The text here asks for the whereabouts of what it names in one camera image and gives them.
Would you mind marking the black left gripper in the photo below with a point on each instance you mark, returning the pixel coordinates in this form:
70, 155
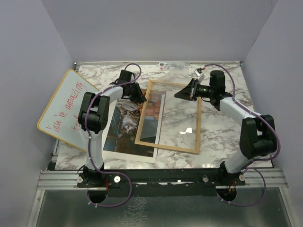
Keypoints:
139, 97

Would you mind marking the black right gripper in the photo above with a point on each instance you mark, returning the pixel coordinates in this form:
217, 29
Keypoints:
189, 93

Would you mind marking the clear acrylic frame sheet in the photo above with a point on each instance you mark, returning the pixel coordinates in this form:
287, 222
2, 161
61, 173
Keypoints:
177, 118

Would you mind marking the light wooden picture frame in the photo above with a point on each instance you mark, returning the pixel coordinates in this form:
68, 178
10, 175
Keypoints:
142, 118

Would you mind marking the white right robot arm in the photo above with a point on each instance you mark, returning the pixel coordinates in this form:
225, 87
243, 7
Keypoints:
257, 138

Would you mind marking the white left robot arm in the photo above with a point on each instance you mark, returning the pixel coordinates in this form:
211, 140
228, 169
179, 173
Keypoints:
93, 118

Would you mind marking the white sticker label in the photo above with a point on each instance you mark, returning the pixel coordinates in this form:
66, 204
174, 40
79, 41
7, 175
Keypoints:
171, 66

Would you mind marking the yellow-rimmed whiteboard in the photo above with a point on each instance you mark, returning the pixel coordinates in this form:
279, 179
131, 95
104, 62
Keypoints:
60, 118

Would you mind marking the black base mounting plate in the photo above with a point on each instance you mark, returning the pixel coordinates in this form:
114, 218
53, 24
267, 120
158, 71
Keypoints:
158, 182

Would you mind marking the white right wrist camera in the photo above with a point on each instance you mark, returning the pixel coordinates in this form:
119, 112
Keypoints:
200, 74

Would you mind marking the aluminium back rail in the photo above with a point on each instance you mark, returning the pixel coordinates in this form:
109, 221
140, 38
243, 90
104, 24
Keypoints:
151, 62

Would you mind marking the aluminium rail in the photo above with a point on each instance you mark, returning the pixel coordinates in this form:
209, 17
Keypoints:
67, 180
151, 62

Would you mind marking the aluminium front rail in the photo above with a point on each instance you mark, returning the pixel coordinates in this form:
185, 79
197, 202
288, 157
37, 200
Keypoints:
67, 180

